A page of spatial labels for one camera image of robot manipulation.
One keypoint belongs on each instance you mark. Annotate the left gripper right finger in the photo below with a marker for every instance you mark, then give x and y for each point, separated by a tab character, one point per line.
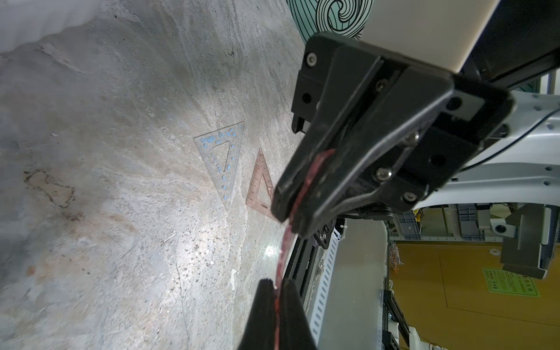
293	328

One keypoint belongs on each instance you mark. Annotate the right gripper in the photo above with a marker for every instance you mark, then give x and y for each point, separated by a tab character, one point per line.
384	130

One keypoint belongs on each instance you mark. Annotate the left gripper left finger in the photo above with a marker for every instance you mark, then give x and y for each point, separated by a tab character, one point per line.
260	330

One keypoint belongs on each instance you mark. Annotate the wide red ruler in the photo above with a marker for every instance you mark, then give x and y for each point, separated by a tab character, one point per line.
296	217

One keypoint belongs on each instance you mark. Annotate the white storage box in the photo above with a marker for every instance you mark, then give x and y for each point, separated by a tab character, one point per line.
24	22

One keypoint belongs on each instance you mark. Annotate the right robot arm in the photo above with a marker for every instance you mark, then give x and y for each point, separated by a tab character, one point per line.
501	43

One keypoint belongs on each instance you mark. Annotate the small red set square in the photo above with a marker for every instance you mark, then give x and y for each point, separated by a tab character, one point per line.
261	187

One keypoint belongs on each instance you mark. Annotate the blue clear set square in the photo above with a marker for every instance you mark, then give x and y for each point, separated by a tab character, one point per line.
220	152

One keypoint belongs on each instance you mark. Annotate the white slotted cable duct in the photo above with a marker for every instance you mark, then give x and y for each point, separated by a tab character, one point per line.
321	286

